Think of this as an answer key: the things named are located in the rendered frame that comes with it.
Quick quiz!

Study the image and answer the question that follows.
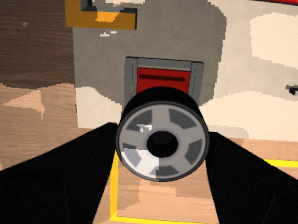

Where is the black wheel with grey hub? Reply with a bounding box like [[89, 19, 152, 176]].
[[116, 85, 210, 183]]

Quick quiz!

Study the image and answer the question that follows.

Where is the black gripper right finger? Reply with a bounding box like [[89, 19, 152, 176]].
[[206, 132, 298, 224]]

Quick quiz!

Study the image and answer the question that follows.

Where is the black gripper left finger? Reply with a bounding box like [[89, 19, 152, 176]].
[[0, 121, 117, 224]]

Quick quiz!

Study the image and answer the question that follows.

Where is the yellow tape line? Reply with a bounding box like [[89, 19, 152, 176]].
[[109, 151, 298, 224]]

